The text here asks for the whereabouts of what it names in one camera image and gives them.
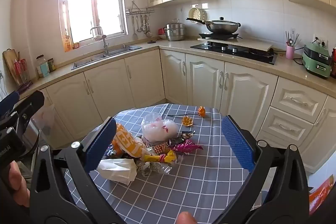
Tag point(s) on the cream plastic basket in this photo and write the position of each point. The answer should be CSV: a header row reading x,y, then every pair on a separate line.
x,y
197,14

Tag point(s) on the small seasoning box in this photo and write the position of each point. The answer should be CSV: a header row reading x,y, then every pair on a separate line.
x,y
51,65

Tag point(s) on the steel steamer pot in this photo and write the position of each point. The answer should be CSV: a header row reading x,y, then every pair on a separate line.
x,y
174,31

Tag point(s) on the dark red sauce bottle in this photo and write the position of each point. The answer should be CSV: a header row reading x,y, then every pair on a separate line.
x,y
334,64

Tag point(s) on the chrome faucet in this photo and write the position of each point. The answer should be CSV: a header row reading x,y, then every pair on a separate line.
x,y
103,40

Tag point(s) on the clear wrapper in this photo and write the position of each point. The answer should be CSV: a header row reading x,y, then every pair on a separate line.
x,y
155,169

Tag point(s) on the person's left hand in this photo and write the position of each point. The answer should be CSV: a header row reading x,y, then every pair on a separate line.
x,y
17,184

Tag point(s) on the beige kitchen countertop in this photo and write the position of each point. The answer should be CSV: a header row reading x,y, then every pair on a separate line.
x,y
173,44

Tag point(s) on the steel wok with lid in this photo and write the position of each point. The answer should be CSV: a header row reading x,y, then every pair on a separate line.
x,y
220,26

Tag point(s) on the wall power socket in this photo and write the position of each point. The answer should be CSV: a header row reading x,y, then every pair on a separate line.
x,y
321,41

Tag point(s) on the metal utensil rail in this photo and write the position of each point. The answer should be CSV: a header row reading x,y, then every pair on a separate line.
x,y
139,11

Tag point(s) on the grey checked tablecloth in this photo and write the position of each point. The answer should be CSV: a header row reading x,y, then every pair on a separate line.
x,y
183,187

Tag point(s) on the person's right hand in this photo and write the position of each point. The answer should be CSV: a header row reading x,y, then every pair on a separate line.
x,y
185,218

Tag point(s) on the pink utensil cup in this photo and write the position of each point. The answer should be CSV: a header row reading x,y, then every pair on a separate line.
x,y
289,53

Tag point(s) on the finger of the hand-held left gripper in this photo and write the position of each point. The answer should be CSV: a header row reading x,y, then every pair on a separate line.
x,y
29,106
8,103

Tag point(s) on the kitchen window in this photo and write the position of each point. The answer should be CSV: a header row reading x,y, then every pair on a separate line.
x,y
92,3

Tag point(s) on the green electric cooker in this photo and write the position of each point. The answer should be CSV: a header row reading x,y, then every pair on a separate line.
x,y
315,61

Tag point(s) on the dark candy wrapper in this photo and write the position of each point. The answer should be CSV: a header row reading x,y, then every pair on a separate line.
x,y
187,134

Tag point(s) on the magenta candy wrapper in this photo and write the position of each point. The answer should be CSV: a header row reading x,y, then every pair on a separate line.
x,y
185,146

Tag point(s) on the hanging skimmer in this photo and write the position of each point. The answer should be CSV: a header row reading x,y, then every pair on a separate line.
x,y
148,33

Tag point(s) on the wooden cutting board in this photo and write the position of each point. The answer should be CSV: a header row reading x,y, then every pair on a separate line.
x,y
9,64

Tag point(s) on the black portable stove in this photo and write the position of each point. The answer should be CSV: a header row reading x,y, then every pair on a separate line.
x,y
220,35

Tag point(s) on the flat orange peel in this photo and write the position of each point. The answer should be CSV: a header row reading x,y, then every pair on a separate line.
x,y
187,121

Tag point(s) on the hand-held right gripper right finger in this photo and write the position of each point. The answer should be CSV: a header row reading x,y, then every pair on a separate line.
x,y
237,145

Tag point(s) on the orange label bottle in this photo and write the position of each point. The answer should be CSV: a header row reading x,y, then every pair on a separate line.
x,y
67,43

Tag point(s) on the yellow candy wrapper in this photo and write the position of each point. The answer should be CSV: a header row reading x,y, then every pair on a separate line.
x,y
160,158

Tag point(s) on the steel kitchen sink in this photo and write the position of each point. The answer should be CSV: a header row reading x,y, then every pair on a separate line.
x,y
105,56

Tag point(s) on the hanging spatula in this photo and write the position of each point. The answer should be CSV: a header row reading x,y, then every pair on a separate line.
x,y
134,35

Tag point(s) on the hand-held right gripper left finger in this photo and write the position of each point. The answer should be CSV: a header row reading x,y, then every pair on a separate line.
x,y
101,146

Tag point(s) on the orange snack bag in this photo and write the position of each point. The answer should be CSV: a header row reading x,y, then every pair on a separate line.
x,y
128,142

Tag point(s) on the white paper napkin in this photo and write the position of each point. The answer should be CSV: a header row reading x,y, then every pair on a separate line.
x,y
118,170

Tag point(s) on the cream lower cabinets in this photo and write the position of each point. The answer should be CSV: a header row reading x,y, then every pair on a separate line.
x,y
204,82

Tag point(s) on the black sink plug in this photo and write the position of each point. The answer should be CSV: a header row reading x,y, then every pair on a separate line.
x,y
151,42

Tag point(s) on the glass jar dark lid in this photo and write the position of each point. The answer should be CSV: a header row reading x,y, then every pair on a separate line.
x,y
42,67

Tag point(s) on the black gas hob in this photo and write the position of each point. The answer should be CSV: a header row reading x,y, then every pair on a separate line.
x,y
236,52

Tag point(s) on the white plastic bag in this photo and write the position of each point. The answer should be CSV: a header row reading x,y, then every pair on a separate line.
x,y
157,129

